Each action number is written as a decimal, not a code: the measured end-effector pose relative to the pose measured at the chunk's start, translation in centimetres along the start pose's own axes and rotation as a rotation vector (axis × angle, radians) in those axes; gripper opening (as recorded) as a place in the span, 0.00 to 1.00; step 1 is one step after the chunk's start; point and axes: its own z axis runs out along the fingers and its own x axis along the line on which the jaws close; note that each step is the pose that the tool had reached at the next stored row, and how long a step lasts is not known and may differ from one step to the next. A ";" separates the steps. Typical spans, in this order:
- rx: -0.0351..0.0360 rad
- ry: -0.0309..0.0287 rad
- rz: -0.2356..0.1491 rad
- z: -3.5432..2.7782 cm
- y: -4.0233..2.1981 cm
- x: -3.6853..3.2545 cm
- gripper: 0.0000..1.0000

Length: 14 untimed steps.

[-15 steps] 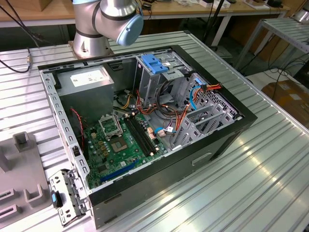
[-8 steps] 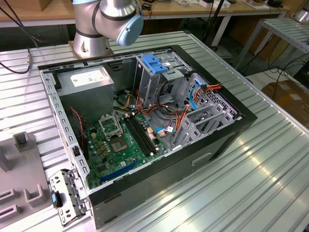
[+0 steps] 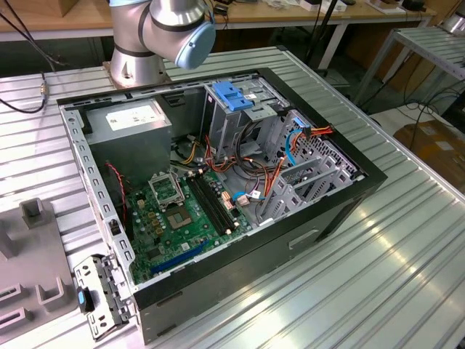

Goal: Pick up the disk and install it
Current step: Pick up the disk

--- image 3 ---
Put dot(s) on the large brown cardboard box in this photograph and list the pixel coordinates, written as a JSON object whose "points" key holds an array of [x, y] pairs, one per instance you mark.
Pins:
{"points": [[436, 152]]}

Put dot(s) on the grey Dell power supply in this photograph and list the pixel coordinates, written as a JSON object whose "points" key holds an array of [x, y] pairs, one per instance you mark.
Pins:
{"points": [[138, 152]]}

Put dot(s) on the metal optical drive cage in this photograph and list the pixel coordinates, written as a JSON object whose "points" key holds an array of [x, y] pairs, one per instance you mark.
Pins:
{"points": [[225, 127]]}

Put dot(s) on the white box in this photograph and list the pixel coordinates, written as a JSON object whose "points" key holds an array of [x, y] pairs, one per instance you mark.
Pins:
{"points": [[316, 5]]}

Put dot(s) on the wooden desk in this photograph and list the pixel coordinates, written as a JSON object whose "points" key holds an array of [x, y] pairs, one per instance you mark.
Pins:
{"points": [[290, 16], [36, 22]]}

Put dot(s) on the silver cylindrical machine part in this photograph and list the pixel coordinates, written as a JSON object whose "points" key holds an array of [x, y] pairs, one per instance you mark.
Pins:
{"points": [[454, 24]]}

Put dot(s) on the metal expansion card retainer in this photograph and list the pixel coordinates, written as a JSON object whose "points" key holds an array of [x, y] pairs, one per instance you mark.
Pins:
{"points": [[105, 291]]}

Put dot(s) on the metal slat side table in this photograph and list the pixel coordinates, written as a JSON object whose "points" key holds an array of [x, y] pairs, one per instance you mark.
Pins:
{"points": [[428, 47]]}

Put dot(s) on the CPU socket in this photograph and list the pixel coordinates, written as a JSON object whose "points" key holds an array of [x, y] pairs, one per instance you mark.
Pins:
{"points": [[179, 218]]}

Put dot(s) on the green motherboard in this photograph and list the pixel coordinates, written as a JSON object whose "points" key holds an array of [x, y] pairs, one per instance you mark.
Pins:
{"points": [[170, 247]]}

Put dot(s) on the black stand pole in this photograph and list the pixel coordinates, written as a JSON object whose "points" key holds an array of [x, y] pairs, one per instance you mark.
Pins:
{"points": [[319, 36]]}

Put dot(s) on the blue plastic drive latch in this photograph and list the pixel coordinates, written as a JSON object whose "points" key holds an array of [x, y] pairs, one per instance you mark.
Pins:
{"points": [[230, 96]]}

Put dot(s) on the black RAM slot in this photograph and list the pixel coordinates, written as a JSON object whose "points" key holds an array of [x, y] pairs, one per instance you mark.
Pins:
{"points": [[209, 204], [213, 204], [205, 204], [217, 204]]}

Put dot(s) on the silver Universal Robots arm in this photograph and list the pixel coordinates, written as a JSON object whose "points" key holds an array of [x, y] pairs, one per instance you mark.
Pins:
{"points": [[163, 22]]}

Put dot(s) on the small brown cardboard box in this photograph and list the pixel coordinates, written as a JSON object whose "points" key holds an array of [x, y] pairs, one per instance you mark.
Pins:
{"points": [[65, 7]]}

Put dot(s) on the blue expansion slot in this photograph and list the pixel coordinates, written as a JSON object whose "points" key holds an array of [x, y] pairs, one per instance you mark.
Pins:
{"points": [[179, 257]]}

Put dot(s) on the grey parts rack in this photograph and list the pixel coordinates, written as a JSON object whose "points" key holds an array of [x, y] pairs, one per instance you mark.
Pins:
{"points": [[36, 251]]}

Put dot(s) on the black case fan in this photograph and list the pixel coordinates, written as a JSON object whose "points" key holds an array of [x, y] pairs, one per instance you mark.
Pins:
{"points": [[115, 196]]}

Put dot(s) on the metal disk bay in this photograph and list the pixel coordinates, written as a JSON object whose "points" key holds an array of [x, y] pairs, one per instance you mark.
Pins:
{"points": [[327, 160]]}

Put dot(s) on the black open PC case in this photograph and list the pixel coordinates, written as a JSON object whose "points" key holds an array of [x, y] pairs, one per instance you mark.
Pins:
{"points": [[254, 261]]}

